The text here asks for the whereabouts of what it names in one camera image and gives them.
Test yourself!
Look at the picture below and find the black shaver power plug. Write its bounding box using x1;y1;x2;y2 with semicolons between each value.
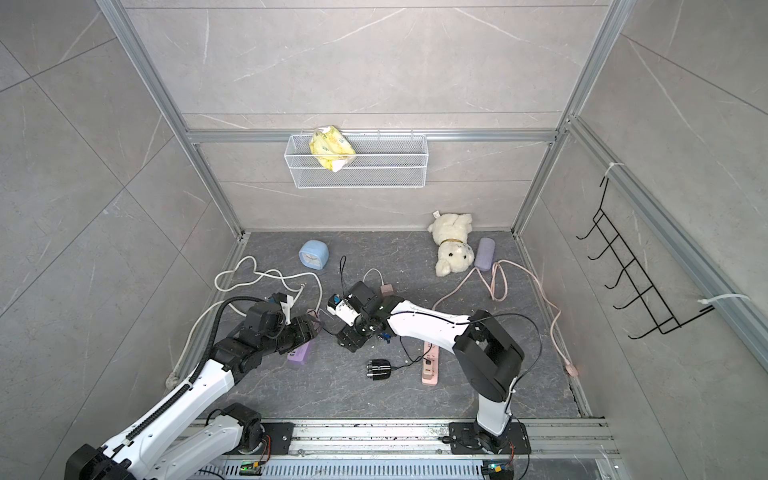
366;359;393;381

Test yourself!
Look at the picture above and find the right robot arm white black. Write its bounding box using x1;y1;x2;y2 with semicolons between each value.
327;281;525;454

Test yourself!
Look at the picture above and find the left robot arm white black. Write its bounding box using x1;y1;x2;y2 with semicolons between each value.
64;294;317;479

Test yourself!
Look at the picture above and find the purple power strip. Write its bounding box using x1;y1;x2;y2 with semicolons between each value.
286;340;314;366

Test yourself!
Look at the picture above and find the light blue alarm clock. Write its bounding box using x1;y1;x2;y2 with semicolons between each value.
298;239;330;270

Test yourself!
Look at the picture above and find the pink power strip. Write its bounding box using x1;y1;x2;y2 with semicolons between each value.
421;342;440;386

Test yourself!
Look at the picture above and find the cream teddy bear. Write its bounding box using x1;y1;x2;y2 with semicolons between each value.
427;211;475;277

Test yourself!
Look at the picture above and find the lavender oval case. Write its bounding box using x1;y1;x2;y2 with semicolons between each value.
474;237;496;272

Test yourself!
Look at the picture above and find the yellow wet wipes pack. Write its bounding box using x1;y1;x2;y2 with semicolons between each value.
309;125;356;173

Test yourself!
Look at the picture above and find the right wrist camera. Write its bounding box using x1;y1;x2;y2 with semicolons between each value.
327;294;359;326

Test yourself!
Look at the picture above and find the white wire mesh basket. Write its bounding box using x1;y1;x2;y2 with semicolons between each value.
284;133;429;189

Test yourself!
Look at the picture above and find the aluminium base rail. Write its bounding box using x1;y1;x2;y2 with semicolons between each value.
119;418;622;480

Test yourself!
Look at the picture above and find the black wall hook rack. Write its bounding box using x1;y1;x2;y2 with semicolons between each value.
576;177;715;341

